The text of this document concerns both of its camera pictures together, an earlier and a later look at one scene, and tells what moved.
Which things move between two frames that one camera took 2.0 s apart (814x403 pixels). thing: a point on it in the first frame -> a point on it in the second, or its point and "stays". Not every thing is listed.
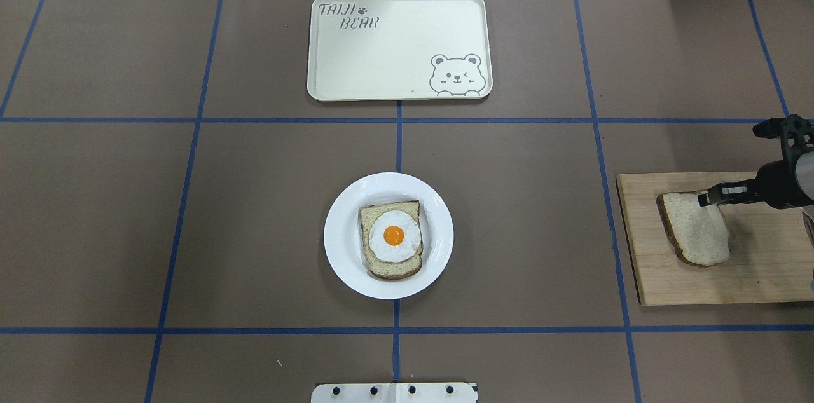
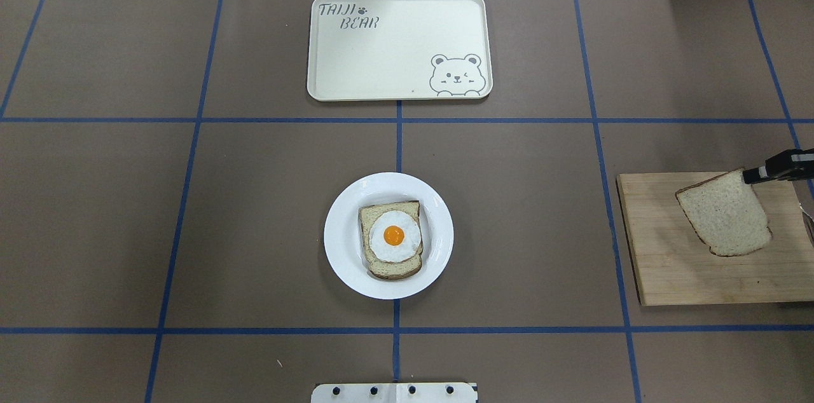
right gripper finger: x=732 y=188 -> x=791 y=157
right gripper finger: x=725 y=195 -> x=790 y=171
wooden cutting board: x=771 y=249 stays
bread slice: x=698 y=232 -> x=726 y=214
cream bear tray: x=399 y=46 stays
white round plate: x=388 y=235 stays
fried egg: x=394 y=236 stays
